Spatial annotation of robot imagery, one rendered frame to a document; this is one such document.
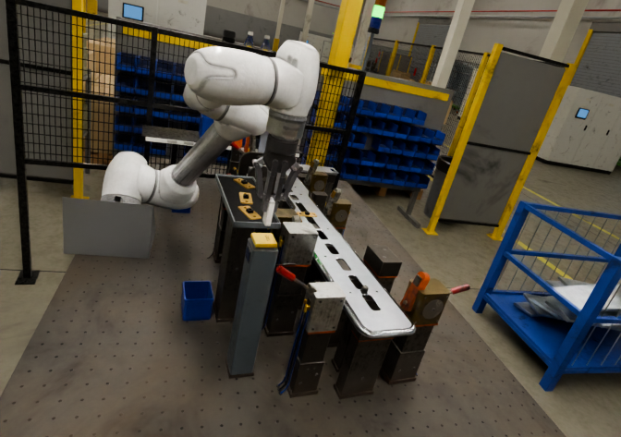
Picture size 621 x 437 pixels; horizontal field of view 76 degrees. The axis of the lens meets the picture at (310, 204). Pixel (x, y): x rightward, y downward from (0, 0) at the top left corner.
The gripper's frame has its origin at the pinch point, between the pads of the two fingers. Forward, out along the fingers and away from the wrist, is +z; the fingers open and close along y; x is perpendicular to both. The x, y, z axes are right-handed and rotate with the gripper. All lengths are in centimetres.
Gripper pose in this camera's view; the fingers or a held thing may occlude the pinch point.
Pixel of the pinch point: (268, 211)
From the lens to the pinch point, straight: 104.1
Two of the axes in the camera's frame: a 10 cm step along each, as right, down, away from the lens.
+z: -2.2, 9.0, 3.8
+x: -3.3, -4.3, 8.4
